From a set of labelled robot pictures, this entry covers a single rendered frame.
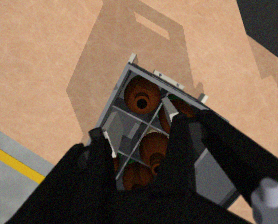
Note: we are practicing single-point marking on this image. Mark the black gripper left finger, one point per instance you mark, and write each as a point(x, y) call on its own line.
point(51, 202)

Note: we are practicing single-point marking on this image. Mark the grey divided crate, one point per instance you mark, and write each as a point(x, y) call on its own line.
point(135, 125)

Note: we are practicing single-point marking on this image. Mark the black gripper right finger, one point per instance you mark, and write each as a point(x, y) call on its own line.
point(251, 168)

